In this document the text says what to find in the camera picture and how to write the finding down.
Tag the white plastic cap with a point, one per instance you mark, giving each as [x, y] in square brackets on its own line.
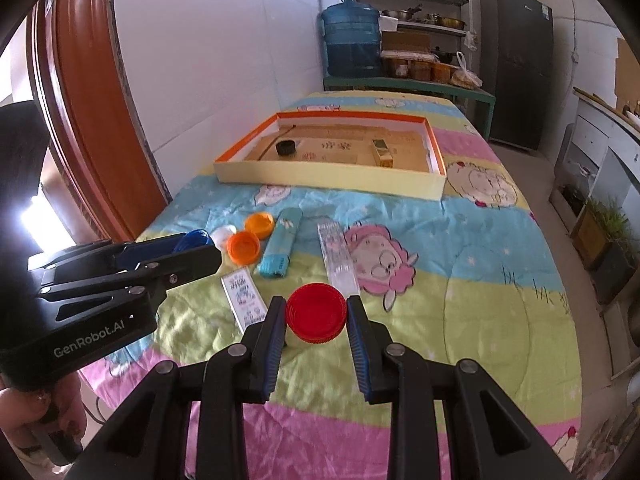
[223, 234]

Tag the metal pot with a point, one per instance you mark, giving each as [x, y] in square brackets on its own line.
[391, 13]

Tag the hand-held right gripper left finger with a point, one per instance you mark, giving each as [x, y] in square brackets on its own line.
[274, 342]

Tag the orange food jar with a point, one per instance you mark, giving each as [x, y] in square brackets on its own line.
[396, 67]
[421, 69]
[444, 71]

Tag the clear floral rectangular box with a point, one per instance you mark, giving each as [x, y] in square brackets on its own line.
[339, 257]

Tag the red plastic cap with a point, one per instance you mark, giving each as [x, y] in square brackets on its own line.
[315, 310]

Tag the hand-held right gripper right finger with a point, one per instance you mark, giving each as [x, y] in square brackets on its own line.
[357, 345]

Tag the blue plastic cap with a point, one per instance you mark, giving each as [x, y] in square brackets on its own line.
[192, 240]

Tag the green table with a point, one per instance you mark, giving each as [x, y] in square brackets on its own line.
[410, 85]

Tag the white printed small box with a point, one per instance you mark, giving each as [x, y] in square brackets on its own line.
[243, 300]

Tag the teal patterned box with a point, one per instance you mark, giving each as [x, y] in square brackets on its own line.
[280, 245]

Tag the planter box with plants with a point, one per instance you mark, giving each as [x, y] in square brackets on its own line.
[602, 245]

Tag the orange plastic cap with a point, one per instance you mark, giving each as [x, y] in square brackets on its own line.
[243, 249]
[260, 225]

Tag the blue water jug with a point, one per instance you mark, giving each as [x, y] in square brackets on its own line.
[351, 40]

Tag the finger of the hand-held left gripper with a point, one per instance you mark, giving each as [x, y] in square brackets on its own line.
[190, 262]
[140, 252]

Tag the orange-rimmed cardboard box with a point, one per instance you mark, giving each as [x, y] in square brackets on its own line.
[325, 177]

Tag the wooden door frame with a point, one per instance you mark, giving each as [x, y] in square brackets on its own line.
[85, 85]

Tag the black pan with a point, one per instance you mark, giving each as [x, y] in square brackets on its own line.
[444, 55]

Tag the brass basin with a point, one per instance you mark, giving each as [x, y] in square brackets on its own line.
[451, 22]

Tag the small gold box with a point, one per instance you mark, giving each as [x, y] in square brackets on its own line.
[382, 152]

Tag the white cabinet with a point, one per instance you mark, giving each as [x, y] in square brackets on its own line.
[600, 145]

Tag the person's left hand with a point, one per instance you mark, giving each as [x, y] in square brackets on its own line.
[15, 410]

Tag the black plastic cap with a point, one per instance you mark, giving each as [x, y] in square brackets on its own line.
[285, 148]

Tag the plastic bag of food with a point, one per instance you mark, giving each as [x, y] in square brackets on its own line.
[466, 76]

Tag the dark grey refrigerator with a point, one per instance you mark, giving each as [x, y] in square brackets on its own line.
[517, 65]

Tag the printed cartoon blanket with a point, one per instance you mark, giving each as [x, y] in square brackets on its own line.
[465, 285]

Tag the brown cardboard box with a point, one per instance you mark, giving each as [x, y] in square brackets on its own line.
[406, 41]

